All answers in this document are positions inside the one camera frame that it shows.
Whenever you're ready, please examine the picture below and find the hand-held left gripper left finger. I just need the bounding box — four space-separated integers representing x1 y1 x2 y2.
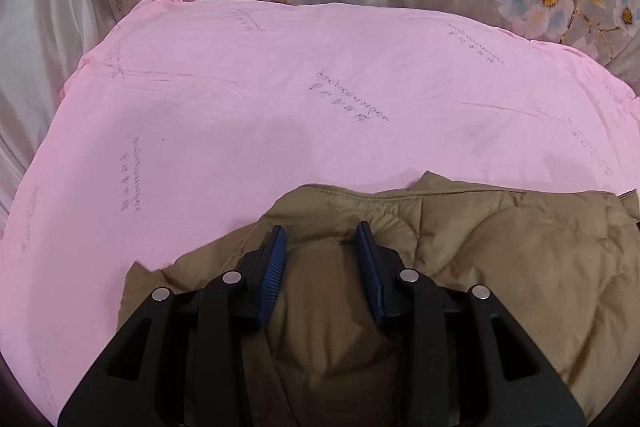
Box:
57 224 288 427

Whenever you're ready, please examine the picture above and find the white curtain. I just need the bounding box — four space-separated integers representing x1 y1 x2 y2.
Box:
0 0 118 218

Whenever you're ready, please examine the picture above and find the khaki quilted jacket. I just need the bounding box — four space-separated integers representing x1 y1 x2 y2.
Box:
117 171 640 427

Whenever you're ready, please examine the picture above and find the pink blanket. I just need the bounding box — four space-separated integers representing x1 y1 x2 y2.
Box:
0 0 640 427

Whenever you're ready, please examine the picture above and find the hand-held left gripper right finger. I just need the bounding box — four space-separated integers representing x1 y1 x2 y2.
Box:
355 221 586 427

